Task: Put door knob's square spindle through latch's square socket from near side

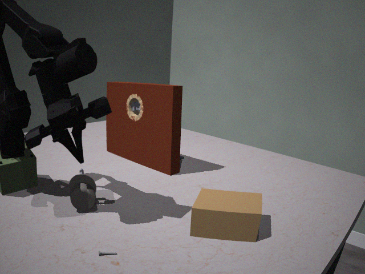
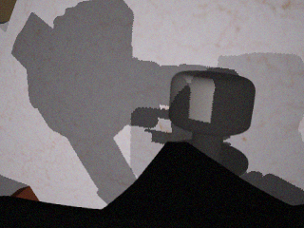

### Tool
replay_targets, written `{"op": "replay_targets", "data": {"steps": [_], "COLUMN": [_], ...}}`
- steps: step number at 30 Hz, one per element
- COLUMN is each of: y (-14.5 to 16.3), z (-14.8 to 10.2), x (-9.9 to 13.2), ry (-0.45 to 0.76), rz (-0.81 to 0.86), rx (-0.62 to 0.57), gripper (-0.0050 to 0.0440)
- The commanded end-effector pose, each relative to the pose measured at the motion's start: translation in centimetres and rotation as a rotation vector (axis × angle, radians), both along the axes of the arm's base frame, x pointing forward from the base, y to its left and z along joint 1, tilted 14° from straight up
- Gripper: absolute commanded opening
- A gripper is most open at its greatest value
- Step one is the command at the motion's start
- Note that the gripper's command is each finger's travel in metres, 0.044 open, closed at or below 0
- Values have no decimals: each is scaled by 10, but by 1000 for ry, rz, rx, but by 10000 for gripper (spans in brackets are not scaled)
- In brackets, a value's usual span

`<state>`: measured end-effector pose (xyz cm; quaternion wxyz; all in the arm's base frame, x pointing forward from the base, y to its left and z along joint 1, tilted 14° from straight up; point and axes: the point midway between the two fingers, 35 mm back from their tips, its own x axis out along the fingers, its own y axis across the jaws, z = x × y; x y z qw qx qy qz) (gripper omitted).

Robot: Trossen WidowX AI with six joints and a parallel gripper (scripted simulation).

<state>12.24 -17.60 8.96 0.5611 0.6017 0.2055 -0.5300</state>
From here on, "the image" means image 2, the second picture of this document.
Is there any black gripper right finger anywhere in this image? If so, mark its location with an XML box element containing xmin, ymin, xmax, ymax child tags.
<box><xmin>178</xmin><ymin>142</ymin><xmax>304</xmax><ymax>228</ymax></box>

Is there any brown wooden door slab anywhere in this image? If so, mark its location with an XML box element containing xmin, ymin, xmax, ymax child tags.
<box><xmin>11</xmin><ymin>186</ymin><xmax>39</xmax><ymax>201</ymax></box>

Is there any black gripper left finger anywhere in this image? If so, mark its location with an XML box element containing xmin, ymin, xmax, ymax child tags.
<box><xmin>0</xmin><ymin>142</ymin><xmax>193</xmax><ymax>228</ymax></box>

